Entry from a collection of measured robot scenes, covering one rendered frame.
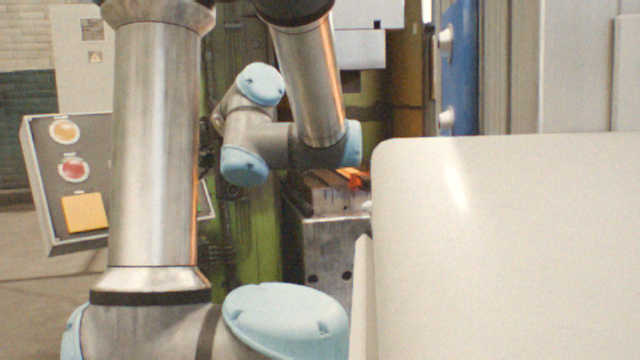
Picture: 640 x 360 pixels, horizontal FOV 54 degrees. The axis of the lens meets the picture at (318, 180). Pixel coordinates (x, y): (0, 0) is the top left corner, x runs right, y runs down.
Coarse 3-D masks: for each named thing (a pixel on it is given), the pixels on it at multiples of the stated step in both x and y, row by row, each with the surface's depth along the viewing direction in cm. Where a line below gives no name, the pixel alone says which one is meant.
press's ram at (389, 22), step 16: (336, 0) 150; (352, 0) 151; (368, 0) 152; (384, 0) 153; (400, 0) 153; (336, 16) 151; (352, 16) 152; (368, 16) 152; (384, 16) 153; (400, 16) 154; (384, 32) 166
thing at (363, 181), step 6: (348, 168) 170; (348, 174) 163; (354, 174) 156; (360, 174) 156; (366, 174) 155; (354, 180) 156; (360, 180) 155; (366, 180) 148; (354, 186) 157; (360, 186) 152; (366, 186) 150
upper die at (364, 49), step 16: (336, 32) 152; (352, 32) 152; (368, 32) 153; (336, 48) 152; (352, 48) 153; (368, 48) 154; (384, 48) 154; (352, 64) 153; (368, 64) 154; (384, 64) 155
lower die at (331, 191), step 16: (304, 176) 176; (320, 176) 169; (336, 176) 168; (304, 192) 167; (320, 192) 157; (336, 192) 158; (352, 192) 158; (368, 192) 159; (320, 208) 157; (336, 208) 158; (352, 208) 159
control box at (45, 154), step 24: (24, 120) 125; (48, 120) 127; (72, 120) 130; (96, 120) 133; (24, 144) 128; (48, 144) 125; (72, 144) 128; (96, 144) 130; (48, 168) 123; (96, 168) 128; (48, 192) 121; (72, 192) 124; (96, 192) 126; (48, 216) 120; (48, 240) 121; (72, 240) 120; (96, 240) 124
